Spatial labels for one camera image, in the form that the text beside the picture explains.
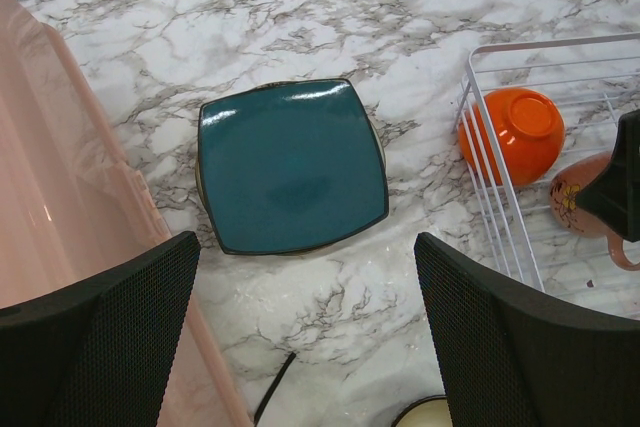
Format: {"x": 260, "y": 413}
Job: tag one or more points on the clear dish rack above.
{"x": 593, "y": 81}

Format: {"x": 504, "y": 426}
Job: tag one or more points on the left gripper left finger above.
{"x": 99, "y": 352}

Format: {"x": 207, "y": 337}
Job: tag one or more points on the beige bowl dark rim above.
{"x": 427, "y": 412}

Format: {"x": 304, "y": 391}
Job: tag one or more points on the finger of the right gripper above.
{"x": 614, "y": 195}

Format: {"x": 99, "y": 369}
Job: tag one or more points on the orange bowl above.
{"x": 530, "y": 132}

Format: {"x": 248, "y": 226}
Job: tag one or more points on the pink plastic storage box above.
{"x": 72, "y": 207}

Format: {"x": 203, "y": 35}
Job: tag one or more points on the teal square plate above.
{"x": 289, "y": 167}

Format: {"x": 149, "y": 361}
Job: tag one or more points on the pink floral mug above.
{"x": 571, "y": 211}

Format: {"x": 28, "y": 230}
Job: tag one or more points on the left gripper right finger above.
{"x": 510, "y": 355}

